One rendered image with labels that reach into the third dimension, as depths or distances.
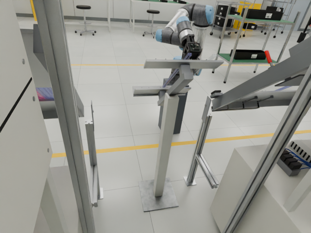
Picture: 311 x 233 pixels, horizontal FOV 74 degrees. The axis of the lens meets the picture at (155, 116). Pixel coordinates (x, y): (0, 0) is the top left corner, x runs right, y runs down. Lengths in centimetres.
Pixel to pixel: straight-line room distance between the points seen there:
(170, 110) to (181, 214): 77
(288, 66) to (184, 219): 111
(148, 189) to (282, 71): 117
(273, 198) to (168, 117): 59
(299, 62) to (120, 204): 130
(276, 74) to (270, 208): 55
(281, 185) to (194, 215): 69
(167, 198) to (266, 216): 74
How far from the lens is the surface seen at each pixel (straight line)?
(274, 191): 104
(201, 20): 162
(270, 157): 91
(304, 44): 91
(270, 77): 94
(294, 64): 87
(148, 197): 158
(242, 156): 112
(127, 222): 149
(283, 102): 162
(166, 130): 114
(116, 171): 174
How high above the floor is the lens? 131
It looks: 34 degrees down
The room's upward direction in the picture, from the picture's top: 6 degrees clockwise
